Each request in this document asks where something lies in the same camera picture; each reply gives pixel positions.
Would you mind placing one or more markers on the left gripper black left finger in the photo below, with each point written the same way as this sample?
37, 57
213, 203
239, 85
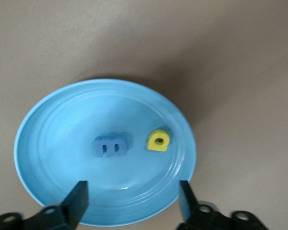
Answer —
76, 206

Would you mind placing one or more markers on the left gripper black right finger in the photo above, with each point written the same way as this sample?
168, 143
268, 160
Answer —
192, 210

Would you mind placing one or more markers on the light blue foam letter m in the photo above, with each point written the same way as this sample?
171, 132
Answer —
110, 146

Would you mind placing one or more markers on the yellow foam letter a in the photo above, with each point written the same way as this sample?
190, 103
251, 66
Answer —
152, 145

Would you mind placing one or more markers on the blue plate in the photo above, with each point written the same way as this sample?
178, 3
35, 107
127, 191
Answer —
69, 134

